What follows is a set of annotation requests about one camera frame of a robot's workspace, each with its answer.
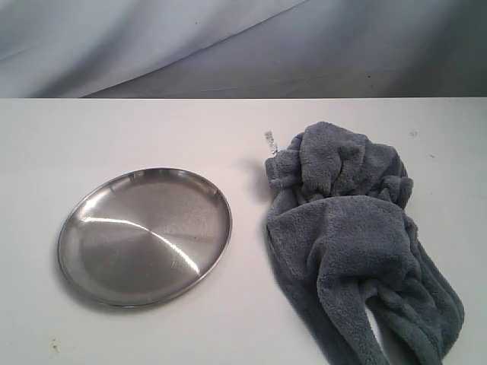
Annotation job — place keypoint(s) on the grey-blue fleece towel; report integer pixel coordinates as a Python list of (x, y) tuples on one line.
[(343, 249)]

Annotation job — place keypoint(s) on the round stainless steel plate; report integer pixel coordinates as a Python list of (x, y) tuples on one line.
[(144, 237)]

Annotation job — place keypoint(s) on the white backdrop cloth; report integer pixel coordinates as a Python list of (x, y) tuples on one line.
[(243, 49)]

